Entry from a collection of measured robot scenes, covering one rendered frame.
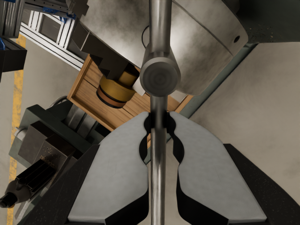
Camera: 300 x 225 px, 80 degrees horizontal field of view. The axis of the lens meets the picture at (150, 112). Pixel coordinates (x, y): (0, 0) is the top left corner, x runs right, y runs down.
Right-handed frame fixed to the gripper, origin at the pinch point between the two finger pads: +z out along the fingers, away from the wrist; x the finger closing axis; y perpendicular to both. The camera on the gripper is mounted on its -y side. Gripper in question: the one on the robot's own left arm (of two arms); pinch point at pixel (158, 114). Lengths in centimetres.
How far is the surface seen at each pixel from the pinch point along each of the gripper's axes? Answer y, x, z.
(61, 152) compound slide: 36, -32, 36
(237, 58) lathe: 13, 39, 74
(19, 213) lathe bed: 99, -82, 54
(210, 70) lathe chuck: 1.9, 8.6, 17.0
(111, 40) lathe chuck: -3.2, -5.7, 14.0
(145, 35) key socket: -3.8, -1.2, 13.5
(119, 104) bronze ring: 12.1, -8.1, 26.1
